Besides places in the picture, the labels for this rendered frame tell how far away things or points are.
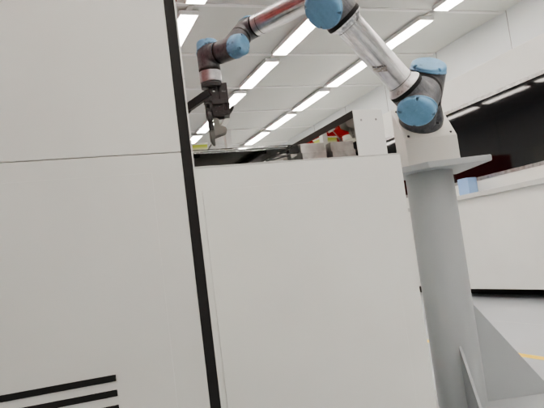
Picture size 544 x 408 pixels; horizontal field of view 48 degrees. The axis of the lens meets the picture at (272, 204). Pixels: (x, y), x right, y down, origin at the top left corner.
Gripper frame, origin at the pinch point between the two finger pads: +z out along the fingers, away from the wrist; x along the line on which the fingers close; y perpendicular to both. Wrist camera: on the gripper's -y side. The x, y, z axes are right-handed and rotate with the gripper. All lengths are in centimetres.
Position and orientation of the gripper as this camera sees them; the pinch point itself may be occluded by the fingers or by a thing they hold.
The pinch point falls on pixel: (212, 142)
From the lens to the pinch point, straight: 209.0
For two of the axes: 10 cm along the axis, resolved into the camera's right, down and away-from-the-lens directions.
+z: 1.2, 9.9, -0.8
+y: 9.9, -1.2, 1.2
